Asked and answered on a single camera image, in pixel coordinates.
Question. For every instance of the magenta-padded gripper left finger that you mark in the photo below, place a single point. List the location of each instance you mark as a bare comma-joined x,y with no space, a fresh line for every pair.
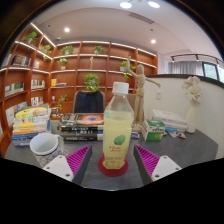
58,168

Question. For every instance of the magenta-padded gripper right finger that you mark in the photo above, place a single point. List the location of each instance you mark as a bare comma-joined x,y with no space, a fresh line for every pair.
165,168

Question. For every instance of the clear bottle of yellow drink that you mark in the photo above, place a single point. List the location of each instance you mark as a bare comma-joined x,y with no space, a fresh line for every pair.
117,133

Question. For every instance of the white mug with triangle pattern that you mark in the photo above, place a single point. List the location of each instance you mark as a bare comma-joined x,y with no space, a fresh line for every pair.
46,146

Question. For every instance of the small colourful packet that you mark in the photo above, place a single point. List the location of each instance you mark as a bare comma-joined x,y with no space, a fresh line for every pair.
176,135

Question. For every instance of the green and white carton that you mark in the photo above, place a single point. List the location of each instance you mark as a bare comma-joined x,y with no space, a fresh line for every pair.
153,130

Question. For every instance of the stack of dark books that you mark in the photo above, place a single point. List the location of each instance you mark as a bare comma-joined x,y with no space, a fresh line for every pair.
81,128

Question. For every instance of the stack of white paper packs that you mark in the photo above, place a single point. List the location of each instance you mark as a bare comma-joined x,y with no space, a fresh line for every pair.
170,118

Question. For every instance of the stack of colourful books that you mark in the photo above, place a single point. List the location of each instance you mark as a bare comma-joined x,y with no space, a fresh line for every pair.
30,126

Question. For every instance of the flat round red coaster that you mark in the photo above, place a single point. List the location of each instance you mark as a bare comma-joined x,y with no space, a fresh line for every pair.
111,172

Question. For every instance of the white vase with pale flowers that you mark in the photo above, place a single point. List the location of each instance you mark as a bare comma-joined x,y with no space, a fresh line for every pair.
191,116

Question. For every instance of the tan chair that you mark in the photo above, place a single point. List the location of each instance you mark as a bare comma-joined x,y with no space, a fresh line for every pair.
132,105

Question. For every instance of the dark office chair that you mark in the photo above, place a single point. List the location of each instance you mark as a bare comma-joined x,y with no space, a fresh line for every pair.
88,101

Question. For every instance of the wooden artist mannequin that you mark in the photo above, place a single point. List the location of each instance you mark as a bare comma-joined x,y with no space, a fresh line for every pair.
140,96

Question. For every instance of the orange wooden shelf unit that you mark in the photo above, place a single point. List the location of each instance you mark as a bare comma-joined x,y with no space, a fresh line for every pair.
73,76

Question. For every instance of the grey curtain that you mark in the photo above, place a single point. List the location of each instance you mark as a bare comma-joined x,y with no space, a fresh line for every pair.
185,68

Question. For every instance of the window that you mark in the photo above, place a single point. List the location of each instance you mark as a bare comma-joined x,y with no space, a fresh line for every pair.
211,71

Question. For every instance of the recessed ceiling spotlight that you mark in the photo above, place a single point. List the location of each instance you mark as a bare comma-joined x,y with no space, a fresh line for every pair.
67,29
153,41

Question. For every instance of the ceiling air vent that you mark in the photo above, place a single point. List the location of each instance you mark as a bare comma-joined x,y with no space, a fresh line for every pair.
141,18

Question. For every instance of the ceiling lamp with round bulbs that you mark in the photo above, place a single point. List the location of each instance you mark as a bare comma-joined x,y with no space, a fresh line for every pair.
126,4

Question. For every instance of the white wall socket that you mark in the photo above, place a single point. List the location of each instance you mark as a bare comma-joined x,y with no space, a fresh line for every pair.
158,95

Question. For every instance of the black track light rail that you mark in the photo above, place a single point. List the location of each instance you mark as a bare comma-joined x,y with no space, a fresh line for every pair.
196,55

